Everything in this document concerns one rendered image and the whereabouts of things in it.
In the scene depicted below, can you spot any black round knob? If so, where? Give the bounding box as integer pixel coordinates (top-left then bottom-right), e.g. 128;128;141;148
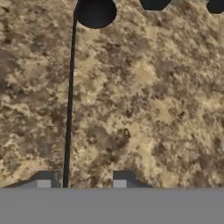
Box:
139;0;173;11
206;0;224;15
74;0;118;30

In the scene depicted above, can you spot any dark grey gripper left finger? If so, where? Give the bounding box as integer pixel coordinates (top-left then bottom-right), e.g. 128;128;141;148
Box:
5;170;62;189

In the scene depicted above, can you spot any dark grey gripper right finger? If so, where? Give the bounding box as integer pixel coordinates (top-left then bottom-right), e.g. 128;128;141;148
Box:
112;170;153;189

